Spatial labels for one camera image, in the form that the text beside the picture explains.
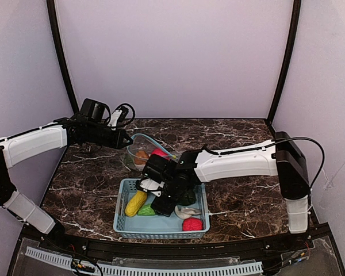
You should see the clear zip top bag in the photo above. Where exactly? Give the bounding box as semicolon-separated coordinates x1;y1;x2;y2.
122;133;181;171

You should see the brown potato toy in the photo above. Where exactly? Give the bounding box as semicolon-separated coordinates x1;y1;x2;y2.
134;150;150;165

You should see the white mushroom toy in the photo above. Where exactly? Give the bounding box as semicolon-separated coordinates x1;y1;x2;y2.
174;206;202;220

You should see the red apple toy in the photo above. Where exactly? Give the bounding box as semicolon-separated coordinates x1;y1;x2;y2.
151;148;170;159

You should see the green cucumber toy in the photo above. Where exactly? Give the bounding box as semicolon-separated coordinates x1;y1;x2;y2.
137;204;156;216

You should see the white bitter gourd toy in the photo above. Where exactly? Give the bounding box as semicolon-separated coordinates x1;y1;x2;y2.
132;162;145;171

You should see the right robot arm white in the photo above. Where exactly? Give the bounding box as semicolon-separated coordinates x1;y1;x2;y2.
136;132;314;234

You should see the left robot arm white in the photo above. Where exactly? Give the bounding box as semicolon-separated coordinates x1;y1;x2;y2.
0;98;136;236

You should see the green round fruit toy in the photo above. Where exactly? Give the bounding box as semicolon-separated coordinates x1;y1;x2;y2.
179;189;196;206

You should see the yellow corn toy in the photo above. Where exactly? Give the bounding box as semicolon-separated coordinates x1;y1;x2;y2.
125;190;148;217

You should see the red raspberry toy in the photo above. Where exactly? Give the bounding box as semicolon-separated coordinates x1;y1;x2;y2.
182;217;203;232

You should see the light blue plastic basket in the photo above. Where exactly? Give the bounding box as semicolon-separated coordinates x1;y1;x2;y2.
113;178;210;239

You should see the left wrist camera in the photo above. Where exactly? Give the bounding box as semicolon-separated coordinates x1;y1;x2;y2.
108;105;129;127

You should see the black aluminium frame rail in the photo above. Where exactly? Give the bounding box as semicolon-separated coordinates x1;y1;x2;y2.
40;234;306;260

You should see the grey slotted cable duct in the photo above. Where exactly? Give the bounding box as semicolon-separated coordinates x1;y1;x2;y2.
25;247;263;276

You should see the left black frame post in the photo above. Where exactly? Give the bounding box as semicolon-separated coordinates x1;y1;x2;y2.
46;0;79;113

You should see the black frame post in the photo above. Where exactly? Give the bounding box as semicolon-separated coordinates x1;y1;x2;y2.
266;0;302;125
46;0;79;113

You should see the right black frame post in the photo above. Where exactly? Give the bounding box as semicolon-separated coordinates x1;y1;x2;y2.
266;0;302;125

